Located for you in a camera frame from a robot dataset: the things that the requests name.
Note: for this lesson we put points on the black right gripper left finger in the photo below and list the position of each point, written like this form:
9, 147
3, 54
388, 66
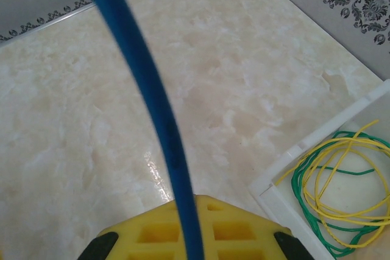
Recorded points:
100, 246

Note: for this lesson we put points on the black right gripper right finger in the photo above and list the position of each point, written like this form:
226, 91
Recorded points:
291, 246

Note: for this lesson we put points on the white plastic bin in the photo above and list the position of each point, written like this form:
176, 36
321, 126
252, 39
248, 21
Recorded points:
274, 199

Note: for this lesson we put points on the yellow plastic bin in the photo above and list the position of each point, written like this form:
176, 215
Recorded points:
152, 226

